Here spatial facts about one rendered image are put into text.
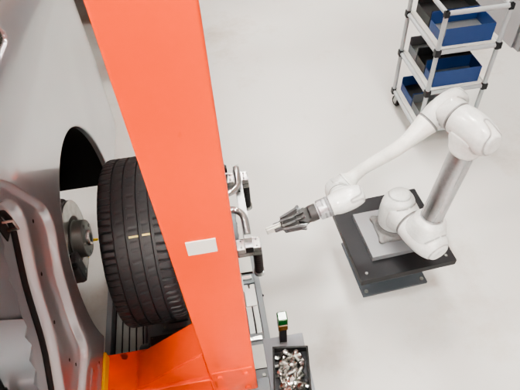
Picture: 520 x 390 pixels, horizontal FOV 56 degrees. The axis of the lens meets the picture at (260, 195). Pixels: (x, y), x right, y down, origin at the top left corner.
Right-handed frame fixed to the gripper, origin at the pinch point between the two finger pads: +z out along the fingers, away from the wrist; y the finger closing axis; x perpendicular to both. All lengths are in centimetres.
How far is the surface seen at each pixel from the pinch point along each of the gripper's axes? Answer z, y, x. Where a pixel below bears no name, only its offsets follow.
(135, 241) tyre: 40, 23, -53
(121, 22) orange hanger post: -2, 57, -138
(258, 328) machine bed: 30, 12, 59
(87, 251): 69, 1, -33
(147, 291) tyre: 44, 33, -38
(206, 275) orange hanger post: 13, 58, -70
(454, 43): -132, -97, 29
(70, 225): 71, -6, -43
